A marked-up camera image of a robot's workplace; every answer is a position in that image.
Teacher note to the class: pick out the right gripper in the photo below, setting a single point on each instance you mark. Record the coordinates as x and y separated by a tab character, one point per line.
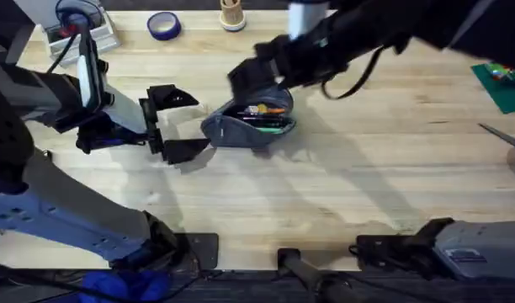
312	54

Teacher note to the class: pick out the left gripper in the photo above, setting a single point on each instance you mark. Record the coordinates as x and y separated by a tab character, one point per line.
123	115

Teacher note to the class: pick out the grey-blue zip bag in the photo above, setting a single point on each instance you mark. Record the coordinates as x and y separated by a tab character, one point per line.
236	132

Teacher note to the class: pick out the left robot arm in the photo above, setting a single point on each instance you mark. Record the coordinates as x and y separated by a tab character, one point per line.
72	219

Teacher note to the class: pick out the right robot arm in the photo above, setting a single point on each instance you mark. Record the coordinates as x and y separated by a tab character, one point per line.
472	248

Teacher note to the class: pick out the tan cylindrical holder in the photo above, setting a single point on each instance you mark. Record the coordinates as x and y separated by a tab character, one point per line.
232	16

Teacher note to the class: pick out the right wrist upright plate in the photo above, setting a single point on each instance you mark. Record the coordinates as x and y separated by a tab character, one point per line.
306	19

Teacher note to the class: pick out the wrist upright plate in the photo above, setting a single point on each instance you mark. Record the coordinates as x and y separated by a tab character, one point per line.
306	19
88	73

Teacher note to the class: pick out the blue tape roll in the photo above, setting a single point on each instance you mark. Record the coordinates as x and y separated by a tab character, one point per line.
164	26

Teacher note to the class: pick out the left wrist upright plate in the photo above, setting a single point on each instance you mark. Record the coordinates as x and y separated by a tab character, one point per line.
88	73

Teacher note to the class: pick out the blue fabric bundle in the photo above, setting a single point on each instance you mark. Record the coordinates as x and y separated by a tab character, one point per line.
123	286

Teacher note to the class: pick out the black stand pole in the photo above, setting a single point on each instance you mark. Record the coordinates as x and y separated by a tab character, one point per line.
304	273

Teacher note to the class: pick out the green board with blocks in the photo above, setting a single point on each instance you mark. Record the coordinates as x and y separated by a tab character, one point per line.
503	90

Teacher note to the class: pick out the scissors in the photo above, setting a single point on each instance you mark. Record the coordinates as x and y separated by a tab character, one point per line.
503	135

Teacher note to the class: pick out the black rail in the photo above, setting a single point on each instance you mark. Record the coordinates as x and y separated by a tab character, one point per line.
240	288

